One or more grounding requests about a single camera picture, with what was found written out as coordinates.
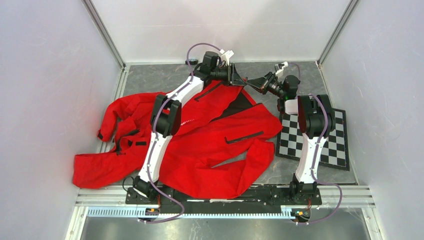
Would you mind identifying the small black box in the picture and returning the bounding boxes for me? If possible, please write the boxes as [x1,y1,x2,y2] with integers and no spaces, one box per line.
[185,58,199,66]

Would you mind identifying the red jacket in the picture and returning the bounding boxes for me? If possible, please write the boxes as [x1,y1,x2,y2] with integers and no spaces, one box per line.
[72,80,282,199]

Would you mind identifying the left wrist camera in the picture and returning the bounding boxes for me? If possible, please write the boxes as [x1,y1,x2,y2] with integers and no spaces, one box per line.
[218,49,234,67]

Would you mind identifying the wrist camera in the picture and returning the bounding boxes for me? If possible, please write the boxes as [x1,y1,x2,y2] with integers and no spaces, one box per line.
[274,61,289,79]
[218,49,234,67]

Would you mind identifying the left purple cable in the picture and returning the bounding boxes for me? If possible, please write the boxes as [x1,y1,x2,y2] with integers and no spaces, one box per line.
[139,42,223,225]

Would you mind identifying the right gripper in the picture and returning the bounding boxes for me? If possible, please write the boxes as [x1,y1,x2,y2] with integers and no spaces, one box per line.
[246,71,285,98]

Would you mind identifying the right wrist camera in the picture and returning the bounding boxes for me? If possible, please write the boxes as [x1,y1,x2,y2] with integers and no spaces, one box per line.
[274,61,289,79]

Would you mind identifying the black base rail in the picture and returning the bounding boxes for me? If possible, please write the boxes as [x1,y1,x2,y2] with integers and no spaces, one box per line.
[76,183,375,221]

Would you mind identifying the black white checkerboard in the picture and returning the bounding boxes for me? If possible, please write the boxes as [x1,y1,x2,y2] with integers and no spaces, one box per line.
[275,108,350,171]

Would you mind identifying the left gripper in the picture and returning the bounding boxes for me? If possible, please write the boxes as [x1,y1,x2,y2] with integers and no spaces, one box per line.
[210,63,247,88]

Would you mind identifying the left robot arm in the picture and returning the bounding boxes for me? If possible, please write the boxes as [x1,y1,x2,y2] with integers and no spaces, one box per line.
[133,49,244,204]

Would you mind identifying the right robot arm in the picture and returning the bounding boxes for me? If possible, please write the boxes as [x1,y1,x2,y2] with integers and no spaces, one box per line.
[245,72,336,204]

